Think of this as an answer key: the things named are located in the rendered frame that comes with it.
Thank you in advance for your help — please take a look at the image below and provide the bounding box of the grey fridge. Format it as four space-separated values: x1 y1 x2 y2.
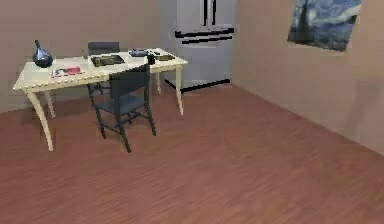
159 0 238 94

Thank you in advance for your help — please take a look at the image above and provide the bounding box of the dark flat plate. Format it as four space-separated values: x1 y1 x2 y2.
154 54 176 62

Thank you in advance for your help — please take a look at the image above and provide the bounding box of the dark flat tray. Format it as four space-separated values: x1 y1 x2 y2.
90 54 126 68

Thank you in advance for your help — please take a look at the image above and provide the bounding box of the cream wooden table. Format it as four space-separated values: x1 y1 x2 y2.
12 47 189 152

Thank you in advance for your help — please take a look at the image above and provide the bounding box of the red and white book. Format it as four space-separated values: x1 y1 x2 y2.
50 66 85 79

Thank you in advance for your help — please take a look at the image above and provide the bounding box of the dark grey chair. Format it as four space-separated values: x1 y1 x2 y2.
87 63 157 154
87 41 121 97

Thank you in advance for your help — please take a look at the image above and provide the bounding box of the dark blue vase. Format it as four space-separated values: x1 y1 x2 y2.
32 39 54 69

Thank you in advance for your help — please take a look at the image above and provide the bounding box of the blue swirl wall painting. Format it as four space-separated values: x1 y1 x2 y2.
286 0 364 53

